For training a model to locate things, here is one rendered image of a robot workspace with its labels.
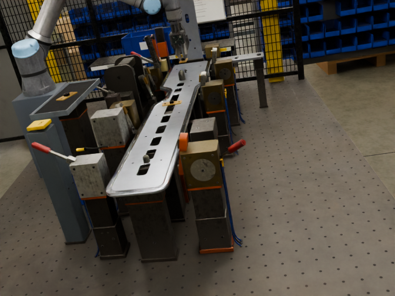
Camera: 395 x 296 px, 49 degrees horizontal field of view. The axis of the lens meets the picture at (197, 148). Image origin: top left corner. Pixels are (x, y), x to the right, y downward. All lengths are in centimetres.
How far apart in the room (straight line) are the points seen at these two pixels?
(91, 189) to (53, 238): 42
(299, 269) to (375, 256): 22
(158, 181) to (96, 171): 20
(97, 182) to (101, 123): 27
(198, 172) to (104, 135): 44
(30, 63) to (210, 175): 111
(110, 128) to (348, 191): 88
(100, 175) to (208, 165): 33
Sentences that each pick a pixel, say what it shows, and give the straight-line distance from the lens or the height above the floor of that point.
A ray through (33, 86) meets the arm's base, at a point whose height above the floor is 114.
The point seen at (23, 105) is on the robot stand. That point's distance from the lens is 211.
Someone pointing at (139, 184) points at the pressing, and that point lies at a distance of 126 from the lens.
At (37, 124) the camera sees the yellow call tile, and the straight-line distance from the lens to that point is 148.
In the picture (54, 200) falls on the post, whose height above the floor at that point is 89.
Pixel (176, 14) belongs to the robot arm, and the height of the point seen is 130.
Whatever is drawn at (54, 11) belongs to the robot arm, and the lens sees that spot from 219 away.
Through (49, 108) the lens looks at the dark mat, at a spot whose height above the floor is 116.
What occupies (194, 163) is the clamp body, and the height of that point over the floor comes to 103.
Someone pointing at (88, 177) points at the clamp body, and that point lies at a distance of 136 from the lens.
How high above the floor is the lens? 159
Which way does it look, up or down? 25 degrees down
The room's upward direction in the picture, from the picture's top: 11 degrees counter-clockwise
